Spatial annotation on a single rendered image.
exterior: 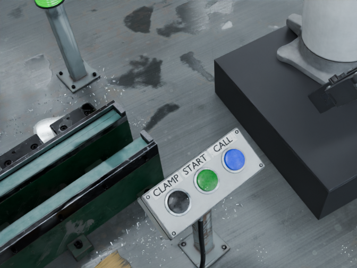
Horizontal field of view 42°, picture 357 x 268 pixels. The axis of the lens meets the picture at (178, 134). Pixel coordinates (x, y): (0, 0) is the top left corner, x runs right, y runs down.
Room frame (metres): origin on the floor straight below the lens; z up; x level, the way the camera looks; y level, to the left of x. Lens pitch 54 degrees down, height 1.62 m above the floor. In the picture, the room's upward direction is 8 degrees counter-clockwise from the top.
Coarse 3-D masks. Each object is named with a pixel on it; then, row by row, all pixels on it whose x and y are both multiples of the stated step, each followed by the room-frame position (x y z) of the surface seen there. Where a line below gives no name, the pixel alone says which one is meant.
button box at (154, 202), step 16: (224, 144) 0.37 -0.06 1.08; (240, 144) 0.37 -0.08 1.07; (192, 160) 0.35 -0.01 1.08; (208, 160) 0.35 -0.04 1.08; (256, 160) 0.35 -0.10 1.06; (176, 176) 0.33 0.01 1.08; (192, 176) 0.33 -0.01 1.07; (224, 176) 0.33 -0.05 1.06; (240, 176) 0.33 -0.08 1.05; (160, 192) 0.31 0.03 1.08; (192, 192) 0.31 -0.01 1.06; (208, 192) 0.31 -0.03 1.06; (224, 192) 0.31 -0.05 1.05; (144, 208) 0.31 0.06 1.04; (160, 208) 0.29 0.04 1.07; (192, 208) 0.29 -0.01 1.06; (208, 208) 0.29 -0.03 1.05; (160, 224) 0.27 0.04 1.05; (176, 224) 0.27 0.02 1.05
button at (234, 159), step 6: (228, 150) 0.36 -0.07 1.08; (234, 150) 0.36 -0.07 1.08; (228, 156) 0.35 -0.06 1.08; (234, 156) 0.35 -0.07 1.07; (240, 156) 0.35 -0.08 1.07; (228, 162) 0.34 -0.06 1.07; (234, 162) 0.34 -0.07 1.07; (240, 162) 0.34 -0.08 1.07; (228, 168) 0.34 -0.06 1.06; (234, 168) 0.34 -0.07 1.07; (240, 168) 0.34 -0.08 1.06
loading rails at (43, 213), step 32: (96, 128) 0.56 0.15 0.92; (128, 128) 0.58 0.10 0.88; (32, 160) 0.50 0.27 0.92; (64, 160) 0.50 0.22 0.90; (96, 160) 0.53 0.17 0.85; (128, 160) 0.47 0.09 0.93; (0, 192) 0.44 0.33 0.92; (32, 192) 0.46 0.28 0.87; (64, 192) 0.43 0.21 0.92; (96, 192) 0.42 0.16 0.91; (128, 192) 0.45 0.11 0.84; (0, 224) 0.42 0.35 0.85; (32, 224) 0.37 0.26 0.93; (64, 224) 0.38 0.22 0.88; (96, 224) 0.41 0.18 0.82; (0, 256) 0.32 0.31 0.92; (32, 256) 0.34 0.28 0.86
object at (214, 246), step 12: (204, 216) 0.33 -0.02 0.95; (192, 228) 0.34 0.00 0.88; (204, 228) 0.33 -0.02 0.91; (192, 240) 0.35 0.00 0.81; (204, 240) 0.33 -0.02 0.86; (216, 240) 0.35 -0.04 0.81; (192, 252) 0.33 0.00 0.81; (204, 252) 0.29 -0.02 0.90; (216, 252) 0.33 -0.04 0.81; (204, 264) 0.28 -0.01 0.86
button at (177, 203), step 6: (174, 192) 0.31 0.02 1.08; (180, 192) 0.31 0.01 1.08; (168, 198) 0.30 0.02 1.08; (174, 198) 0.30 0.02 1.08; (180, 198) 0.30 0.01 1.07; (186, 198) 0.30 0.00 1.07; (168, 204) 0.29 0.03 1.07; (174, 204) 0.29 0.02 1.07; (180, 204) 0.29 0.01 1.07; (186, 204) 0.29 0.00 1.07; (174, 210) 0.29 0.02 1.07; (180, 210) 0.28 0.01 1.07
